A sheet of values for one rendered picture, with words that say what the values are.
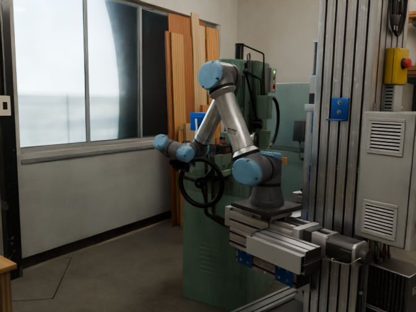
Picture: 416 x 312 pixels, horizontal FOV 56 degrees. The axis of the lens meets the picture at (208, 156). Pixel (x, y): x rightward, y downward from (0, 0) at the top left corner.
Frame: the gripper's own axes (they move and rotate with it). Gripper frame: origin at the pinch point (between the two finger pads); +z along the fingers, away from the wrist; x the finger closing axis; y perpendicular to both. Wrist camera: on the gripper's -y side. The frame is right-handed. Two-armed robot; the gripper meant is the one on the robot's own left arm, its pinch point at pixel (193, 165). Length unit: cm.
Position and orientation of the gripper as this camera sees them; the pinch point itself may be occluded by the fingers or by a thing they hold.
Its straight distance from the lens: 210.9
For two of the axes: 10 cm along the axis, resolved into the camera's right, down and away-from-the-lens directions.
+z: 4.1, 4.1, 8.2
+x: 8.8, 0.6, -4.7
